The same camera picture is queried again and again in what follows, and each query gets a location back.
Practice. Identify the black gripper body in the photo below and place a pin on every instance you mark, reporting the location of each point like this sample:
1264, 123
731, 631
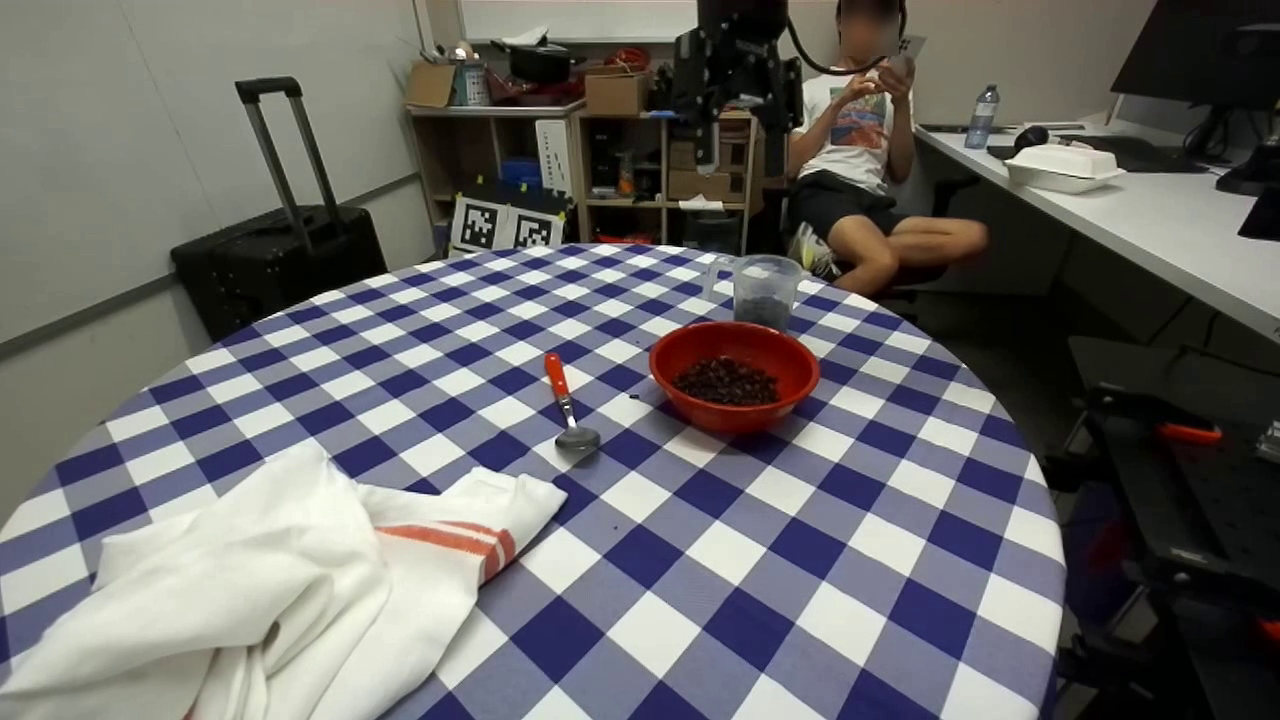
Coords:
739, 67

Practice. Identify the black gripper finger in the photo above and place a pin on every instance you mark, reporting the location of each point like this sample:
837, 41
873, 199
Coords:
781, 107
691, 89

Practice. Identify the transparent plastic cup bowl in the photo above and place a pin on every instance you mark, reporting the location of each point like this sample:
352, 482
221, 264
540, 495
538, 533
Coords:
766, 285

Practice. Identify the orange plastic bowl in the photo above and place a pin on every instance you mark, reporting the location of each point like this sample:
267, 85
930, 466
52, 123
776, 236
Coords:
735, 355

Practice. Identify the open cardboard box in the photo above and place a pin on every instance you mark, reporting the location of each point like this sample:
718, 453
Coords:
617, 94

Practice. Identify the seated person in white shirt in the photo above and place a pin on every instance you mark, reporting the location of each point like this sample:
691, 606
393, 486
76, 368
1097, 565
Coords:
860, 146

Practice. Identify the wooden storage shelf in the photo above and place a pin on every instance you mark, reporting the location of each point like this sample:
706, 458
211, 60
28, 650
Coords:
600, 172

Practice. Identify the clear water bottle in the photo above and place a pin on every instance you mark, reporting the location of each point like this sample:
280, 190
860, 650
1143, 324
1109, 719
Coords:
983, 118

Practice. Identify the white fiducial tag board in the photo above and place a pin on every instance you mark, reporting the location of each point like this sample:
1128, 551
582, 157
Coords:
507, 225

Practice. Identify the small cardboard box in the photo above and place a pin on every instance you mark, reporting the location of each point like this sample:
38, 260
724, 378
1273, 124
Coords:
428, 85

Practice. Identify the white food container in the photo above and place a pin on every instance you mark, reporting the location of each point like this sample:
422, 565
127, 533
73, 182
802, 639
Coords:
1061, 164

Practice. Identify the black keyboard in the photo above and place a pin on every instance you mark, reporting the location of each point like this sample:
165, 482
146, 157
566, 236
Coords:
1155, 155

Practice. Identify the long white desk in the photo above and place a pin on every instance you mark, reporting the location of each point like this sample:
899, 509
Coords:
1173, 243

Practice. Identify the black computer monitor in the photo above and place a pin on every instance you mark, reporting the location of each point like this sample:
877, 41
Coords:
1202, 47

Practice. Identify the black wheeled suitcase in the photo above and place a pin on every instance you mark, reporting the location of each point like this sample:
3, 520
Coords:
272, 275

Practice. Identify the blue white checkered tablecloth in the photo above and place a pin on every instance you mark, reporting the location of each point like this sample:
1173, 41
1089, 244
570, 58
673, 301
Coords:
744, 573

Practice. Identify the black equipment cart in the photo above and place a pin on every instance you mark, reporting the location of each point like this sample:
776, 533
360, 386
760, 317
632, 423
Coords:
1202, 533

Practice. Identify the white cloth with orange stripes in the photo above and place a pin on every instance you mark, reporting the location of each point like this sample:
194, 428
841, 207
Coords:
267, 587

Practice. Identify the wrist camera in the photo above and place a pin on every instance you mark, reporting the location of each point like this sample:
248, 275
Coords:
742, 18

